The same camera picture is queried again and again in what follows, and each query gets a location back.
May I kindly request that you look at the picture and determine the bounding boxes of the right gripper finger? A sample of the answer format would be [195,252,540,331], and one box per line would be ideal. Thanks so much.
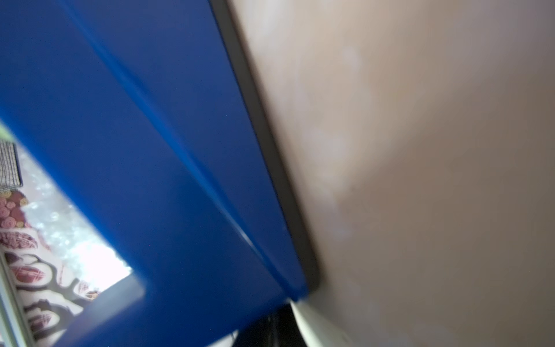
[232,304,307,347]

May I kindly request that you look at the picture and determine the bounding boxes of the blue tape dispenser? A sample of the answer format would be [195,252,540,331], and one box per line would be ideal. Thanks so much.
[1,1,320,346]

